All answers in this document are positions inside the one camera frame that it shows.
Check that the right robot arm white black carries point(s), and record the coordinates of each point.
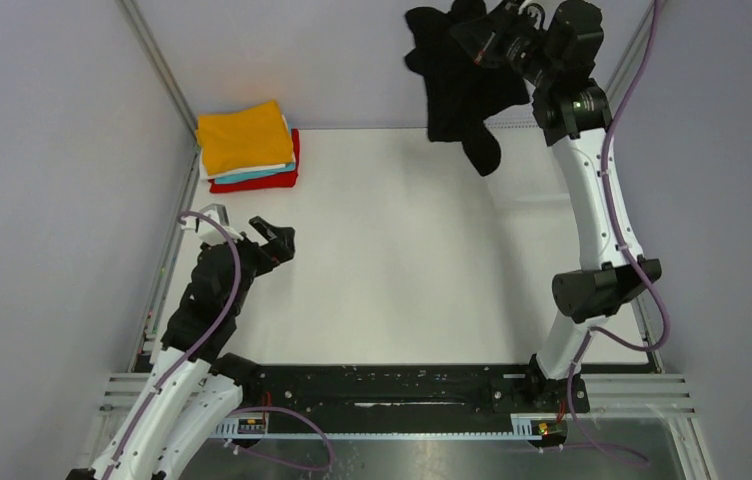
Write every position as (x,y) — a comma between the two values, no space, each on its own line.
(557,59)

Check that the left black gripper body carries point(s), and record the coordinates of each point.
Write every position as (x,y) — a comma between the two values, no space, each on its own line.
(258,260)

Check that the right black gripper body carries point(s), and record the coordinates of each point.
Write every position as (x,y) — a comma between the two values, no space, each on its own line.
(484,39)

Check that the white slotted cable duct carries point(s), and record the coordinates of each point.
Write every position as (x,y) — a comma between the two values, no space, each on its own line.
(516,429)

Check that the black t shirt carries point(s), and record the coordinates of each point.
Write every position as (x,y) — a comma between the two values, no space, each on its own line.
(460,95)

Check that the red folded t shirt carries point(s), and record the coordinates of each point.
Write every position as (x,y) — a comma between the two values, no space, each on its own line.
(283,179)

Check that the left small electronics module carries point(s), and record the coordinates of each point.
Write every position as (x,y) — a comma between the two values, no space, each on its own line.
(251,426)

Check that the white plastic basket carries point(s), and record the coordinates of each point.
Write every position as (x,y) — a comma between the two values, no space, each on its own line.
(525,169)

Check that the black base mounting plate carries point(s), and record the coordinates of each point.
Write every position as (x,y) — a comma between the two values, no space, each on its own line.
(389,399)

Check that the white folded t shirt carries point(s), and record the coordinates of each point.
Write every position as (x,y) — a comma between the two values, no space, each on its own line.
(243,171)

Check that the orange folded t shirt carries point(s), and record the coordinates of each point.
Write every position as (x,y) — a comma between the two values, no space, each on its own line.
(243,139)

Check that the teal folded t shirt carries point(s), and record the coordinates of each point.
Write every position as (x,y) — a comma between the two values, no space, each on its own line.
(252,173)

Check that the small electronics module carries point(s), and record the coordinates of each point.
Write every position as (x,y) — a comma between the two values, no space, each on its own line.
(549,428)
(251,426)

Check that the right small electronics module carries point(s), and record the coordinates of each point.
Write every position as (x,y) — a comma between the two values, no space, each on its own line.
(549,428)

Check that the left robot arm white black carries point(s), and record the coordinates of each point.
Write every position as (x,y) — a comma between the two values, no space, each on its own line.
(193,385)

